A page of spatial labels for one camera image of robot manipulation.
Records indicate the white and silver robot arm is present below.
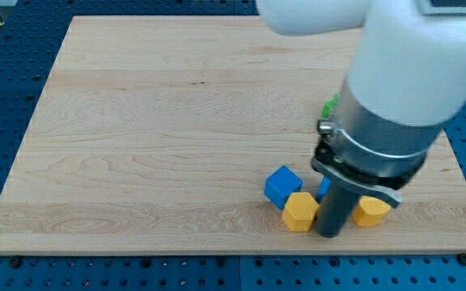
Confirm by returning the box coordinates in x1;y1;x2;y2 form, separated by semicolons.
256;0;466;209

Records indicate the yellow heart block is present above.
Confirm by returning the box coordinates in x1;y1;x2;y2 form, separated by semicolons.
352;196;392;227

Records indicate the blue wooden cube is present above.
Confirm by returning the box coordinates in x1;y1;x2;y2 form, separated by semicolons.
264;166;303;209

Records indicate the light wooden board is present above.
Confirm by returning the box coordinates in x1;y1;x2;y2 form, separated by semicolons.
0;16;466;256

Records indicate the yellow hexagon block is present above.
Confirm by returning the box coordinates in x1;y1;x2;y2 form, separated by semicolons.
282;192;320;232

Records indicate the blue block behind rod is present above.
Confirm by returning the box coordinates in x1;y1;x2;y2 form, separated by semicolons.
316;176;331;203

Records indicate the green block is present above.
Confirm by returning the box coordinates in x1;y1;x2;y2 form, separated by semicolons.
320;94;339;118

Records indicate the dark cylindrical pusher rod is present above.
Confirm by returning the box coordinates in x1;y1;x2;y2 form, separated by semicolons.
316;180;362;238

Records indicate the black bolt front left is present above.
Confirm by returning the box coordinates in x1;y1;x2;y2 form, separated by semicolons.
8;256;23;269

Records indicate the black bolt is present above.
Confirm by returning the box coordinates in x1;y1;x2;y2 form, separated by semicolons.
8;256;23;269
456;253;466;266

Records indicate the black bolt front right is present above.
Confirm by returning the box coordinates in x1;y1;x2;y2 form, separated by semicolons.
456;253;466;266

